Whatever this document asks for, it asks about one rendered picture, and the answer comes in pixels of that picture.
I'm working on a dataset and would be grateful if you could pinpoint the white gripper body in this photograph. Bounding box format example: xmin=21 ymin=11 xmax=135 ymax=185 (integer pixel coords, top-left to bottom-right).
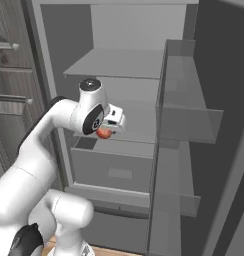
xmin=103 ymin=114 xmax=128 ymax=134

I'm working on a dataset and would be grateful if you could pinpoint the orange-red peach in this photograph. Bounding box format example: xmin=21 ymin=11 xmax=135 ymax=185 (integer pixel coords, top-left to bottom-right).
xmin=95 ymin=127 xmax=113 ymax=140

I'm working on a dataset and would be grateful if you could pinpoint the grey fridge shelf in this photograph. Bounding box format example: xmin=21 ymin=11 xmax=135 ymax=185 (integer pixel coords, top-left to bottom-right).
xmin=62 ymin=47 xmax=166 ymax=81
xmin=72 ymin=99 xmax=159 ymax=145

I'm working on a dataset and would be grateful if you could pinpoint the grey fridge crisper drawer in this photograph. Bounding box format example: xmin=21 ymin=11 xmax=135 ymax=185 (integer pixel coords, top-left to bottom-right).
xmin=70 ymin=135 xmax=156 ymax=195

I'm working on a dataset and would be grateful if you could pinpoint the grey fridge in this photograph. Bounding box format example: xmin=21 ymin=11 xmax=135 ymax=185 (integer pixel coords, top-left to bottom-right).
xmin=21 ymin=0 xmax=200 ymax=256

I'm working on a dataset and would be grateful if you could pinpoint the grey fridge door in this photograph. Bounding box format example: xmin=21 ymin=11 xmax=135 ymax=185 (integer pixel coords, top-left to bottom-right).
xmin=146 ymin=0 xmax=244 ymax=256

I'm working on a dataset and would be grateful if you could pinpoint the large translucent door bin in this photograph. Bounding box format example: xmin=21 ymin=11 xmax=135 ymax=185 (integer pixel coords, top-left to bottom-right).
xmin=155 ymin=39 xmax=225 ymax=145

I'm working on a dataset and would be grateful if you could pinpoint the small translucent door bin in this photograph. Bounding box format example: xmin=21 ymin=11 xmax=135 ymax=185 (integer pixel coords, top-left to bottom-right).
xmin=149 ymin=139 xmax=202 ymax=218

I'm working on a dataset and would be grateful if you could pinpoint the grey freezer drawer front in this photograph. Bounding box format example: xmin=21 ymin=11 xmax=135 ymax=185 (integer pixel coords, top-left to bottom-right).
xmin=81 ymin=199 xmax=152 ymax=256

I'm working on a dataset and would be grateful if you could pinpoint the grey wooden drawer front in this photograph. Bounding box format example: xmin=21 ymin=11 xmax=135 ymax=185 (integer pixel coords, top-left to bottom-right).
xmin=0 ymin=66 xmax=45 ymax=116

